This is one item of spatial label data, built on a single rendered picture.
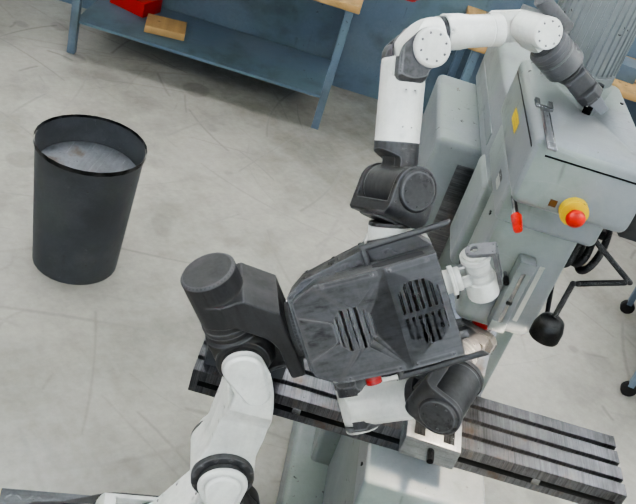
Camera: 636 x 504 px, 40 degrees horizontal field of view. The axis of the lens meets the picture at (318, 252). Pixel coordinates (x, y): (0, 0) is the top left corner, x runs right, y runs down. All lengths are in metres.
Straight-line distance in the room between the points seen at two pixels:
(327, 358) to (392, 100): 0.51
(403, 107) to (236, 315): 0.51
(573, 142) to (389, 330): 0.55
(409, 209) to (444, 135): 0.82
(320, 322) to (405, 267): 0.20
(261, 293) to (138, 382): 1.96
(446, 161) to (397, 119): 0.78
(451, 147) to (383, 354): 0.97
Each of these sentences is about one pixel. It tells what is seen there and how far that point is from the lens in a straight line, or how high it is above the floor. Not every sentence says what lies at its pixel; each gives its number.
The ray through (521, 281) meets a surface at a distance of 2.08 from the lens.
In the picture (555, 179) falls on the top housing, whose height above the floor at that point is 1.81.
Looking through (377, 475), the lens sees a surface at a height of 0.85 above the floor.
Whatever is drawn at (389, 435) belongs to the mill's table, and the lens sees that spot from 2.42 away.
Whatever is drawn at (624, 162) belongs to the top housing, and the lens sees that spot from 1.86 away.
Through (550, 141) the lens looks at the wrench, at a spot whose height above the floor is 1.90.
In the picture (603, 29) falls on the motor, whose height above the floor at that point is 2.03.
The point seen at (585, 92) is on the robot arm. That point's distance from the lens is 1.95.
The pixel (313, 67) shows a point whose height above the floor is 0.23.
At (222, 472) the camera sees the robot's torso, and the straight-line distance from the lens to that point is 1.96.
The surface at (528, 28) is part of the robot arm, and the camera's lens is 1.84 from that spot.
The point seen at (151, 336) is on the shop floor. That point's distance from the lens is 3.82.
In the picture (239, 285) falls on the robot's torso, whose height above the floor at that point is 1.53.
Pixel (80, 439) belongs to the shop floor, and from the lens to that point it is 3.38.
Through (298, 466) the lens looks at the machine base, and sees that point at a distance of 3.20.
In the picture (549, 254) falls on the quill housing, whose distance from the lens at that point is 2.09.
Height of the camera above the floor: 2.55
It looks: 34 degrees down
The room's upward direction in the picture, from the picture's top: 19 degrees clockwise
